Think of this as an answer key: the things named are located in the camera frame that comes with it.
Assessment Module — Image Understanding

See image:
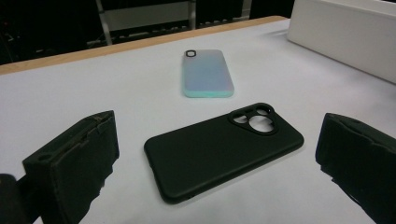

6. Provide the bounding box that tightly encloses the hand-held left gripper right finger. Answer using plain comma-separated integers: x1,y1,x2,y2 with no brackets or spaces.
315,112,396,224

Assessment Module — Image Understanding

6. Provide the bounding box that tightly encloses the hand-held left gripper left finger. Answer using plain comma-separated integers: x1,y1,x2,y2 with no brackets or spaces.
21,109,120,224

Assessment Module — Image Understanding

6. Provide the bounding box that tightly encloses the white rectangular box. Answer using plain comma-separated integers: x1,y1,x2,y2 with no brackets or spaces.
286,0,396,85

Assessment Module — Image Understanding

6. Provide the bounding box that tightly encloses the black phone case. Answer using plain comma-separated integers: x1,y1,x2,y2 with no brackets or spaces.
143,102,305,205

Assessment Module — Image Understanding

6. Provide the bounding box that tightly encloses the iridescent teal phone case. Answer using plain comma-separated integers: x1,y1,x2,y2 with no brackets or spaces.
181,49,235,99

